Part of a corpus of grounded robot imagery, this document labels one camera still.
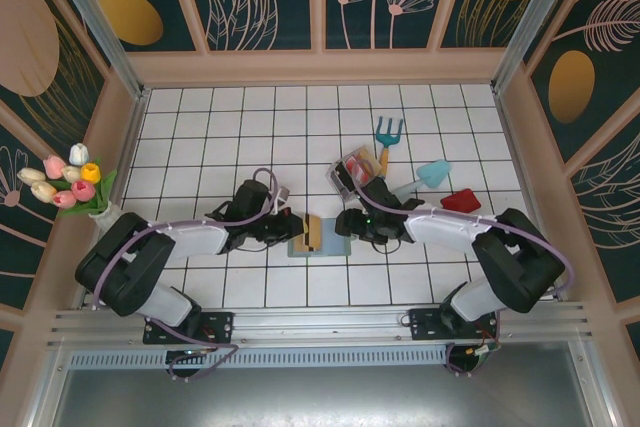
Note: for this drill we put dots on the red toy shovel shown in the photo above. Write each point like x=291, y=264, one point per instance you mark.
x=462, y=201

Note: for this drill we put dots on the tulip bouquet in vase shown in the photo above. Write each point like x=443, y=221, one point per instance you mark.
x=102, y=192

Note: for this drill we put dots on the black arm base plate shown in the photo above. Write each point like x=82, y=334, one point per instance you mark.
x=425, y=324
x=220, y=324

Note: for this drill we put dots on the gold credit card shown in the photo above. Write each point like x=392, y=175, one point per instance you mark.
x=310, y=234
x=366, y=154

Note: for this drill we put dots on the white flower vase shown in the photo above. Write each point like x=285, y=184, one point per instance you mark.
x=105, y=218

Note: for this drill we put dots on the black credit card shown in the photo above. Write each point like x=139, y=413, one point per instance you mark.
x=342, y=179

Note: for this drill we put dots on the mint green card holder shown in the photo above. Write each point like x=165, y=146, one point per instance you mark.
x=335, y=239

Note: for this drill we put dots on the cream tulip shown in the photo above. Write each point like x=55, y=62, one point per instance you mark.
x=43, y=192
x=71, y=174
x=31, y=175

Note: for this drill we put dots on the white tulip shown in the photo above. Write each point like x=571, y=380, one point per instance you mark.
x=79, y=154

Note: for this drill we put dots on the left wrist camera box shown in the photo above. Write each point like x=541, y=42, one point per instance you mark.
x=283, y=193

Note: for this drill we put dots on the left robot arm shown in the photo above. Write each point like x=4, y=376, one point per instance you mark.
x=135, y=267

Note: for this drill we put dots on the teal toy trowel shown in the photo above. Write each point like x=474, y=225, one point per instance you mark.
x=435, y=174

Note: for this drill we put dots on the aluminium frame post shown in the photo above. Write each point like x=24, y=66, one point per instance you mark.
x=100, y=27
x=530, y=17

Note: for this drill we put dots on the clear acrylic card box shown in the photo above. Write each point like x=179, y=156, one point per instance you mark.
x=345, y=193

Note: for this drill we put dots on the aluminium side rail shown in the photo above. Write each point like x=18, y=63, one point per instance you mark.
x=131, y=147

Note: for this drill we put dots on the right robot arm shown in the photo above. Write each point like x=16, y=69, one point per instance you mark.
x=510, y=262

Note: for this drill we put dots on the blue toy garden fork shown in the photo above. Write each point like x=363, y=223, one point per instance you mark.
x=387, y=139

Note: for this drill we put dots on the grey metal sheet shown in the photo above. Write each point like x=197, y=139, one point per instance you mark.
x=320, y=397

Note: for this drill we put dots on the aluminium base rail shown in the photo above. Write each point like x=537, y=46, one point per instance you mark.
x=320, y=322

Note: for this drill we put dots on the red credit card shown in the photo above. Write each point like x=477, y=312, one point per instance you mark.
x=352, y=167

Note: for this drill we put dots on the pink tulip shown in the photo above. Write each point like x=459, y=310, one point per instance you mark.
x=83, y=190
x=54, y=167
x=64, y=199

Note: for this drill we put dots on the yellow tulip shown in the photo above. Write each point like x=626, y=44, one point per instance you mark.
x=91, y=173

